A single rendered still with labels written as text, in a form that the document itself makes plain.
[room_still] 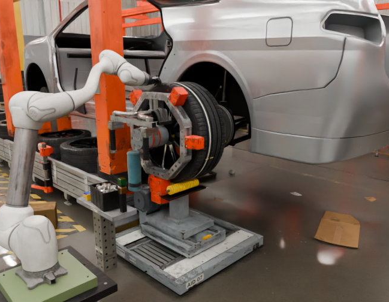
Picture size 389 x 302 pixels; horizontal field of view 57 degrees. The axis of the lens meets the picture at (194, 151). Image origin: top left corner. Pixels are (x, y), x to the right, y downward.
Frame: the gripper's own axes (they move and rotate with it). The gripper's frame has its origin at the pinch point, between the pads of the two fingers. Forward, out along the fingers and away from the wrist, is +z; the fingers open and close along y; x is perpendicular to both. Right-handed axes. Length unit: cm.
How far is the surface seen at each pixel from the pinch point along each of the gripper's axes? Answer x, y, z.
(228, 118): -33, 32, 30
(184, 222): -97, -8, 10
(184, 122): -31.6, 20.8, -21.7
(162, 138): -37.0, 0.1, -13.2
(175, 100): -17.8, 18.2, -21.4
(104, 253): -100, -49, -30
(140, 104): -12.2, -12.8, -7.0
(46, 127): 11, -202, 111
